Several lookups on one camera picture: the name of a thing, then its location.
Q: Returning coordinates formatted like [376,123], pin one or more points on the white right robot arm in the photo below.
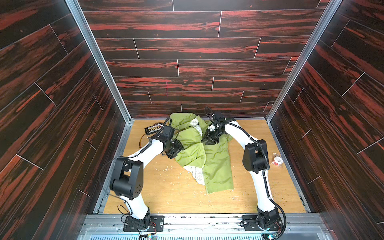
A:
[255,161]

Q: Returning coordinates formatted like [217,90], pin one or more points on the aluminium front rail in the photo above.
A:
[177,227]

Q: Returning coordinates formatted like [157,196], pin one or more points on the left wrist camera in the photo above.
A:
[166,133]

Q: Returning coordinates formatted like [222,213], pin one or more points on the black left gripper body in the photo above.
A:
[174,146]

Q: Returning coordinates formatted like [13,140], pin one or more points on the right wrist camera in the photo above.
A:
[219,118]

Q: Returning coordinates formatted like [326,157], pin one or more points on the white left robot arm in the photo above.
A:
[127,180]

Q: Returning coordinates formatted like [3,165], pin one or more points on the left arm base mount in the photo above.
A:
[144,223]

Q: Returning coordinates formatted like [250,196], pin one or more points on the black battery pack with wires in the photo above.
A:
[150,131]

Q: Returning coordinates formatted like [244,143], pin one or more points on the green jacket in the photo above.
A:
[210,165]

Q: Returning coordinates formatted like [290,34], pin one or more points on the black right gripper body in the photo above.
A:
[211,137]

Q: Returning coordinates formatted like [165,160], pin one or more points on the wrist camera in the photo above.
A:
[166,133]
[219,118]

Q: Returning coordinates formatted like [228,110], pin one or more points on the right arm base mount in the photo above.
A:
[262,222]

